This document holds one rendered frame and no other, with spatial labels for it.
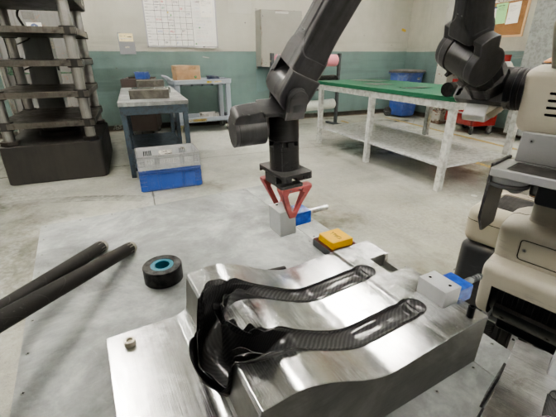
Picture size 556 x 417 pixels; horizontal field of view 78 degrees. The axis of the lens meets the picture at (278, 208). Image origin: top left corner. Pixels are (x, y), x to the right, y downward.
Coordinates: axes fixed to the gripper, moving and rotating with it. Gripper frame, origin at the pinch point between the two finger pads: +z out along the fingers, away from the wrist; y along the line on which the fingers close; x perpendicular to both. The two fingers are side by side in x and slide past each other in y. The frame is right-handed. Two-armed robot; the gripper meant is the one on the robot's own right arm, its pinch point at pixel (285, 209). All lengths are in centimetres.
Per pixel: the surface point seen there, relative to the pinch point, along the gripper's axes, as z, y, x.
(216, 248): 14.5, -16.6, -10.9
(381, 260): 7.8, 15.5, 12.1
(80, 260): 9.5, -19.4, -39.9
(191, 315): 6.5, 13.4, -24.4
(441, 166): 79, -151, 255
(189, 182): 91, -282, 44
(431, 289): 4.6, 29.0, 9.4
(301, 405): 3.2, 36.2, -18.8
